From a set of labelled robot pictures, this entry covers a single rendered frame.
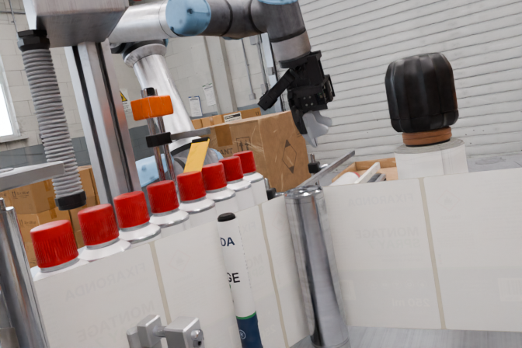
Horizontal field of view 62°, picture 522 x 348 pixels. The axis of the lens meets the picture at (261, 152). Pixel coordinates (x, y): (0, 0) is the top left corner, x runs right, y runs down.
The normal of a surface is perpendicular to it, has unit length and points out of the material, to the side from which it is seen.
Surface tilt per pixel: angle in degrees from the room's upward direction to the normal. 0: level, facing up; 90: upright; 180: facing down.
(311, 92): 109
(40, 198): 90
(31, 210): 90
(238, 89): 90
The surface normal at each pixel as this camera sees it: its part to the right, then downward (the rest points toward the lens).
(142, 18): -0.63, 0.08
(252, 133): -0.46, 0.18
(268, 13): -0.55, 0.50
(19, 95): 0.80, -0.09
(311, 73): -0.37, 0.49
